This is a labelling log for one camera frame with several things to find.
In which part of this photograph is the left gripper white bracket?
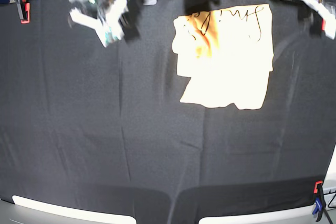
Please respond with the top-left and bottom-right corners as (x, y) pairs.
(302, 0), (335, 40)

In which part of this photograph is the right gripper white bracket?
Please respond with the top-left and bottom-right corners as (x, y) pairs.
(69, 0), (129, 47)

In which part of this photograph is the yellow t-shirt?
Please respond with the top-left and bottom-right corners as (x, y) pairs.
(172, 4), (274, 110)

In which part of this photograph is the red black clamp left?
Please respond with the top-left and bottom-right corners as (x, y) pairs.
(15, 0), (30, 24)

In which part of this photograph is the black table cloth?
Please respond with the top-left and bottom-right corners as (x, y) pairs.
(1, 0), (335, 223)

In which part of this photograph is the red blue clamp bottom right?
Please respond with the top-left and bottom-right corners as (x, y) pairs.
(312, 180), (326, 222)

